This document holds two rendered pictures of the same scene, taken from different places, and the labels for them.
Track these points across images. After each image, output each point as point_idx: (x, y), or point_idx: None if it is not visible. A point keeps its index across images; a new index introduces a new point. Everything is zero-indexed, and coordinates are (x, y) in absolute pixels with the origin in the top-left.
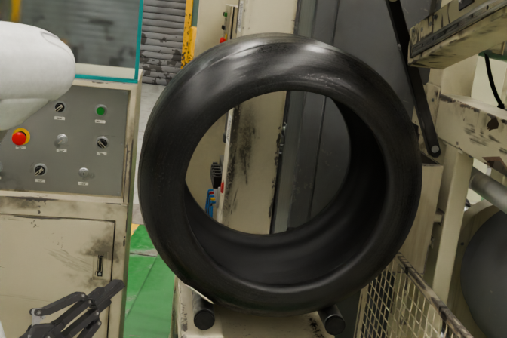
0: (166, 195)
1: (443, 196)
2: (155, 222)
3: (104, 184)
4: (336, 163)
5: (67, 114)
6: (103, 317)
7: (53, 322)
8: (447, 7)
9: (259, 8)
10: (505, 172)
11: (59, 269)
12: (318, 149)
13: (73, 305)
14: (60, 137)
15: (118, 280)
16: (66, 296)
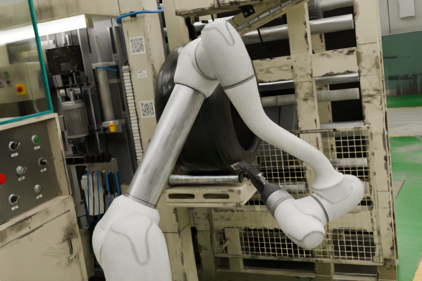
0: (227, 118)
1: None
2: (223, 136)
3: (49, 190)
4: None
5: (18, 150)
6: (81, 280)
7: (257, 181)
8: (232, 19)
9: (152, 37)
10: (259, 81)
11: (51, 263)
12: None
13: (250, 174)
14: (21, 168)
15: (242, 161)
16: (250, 170)
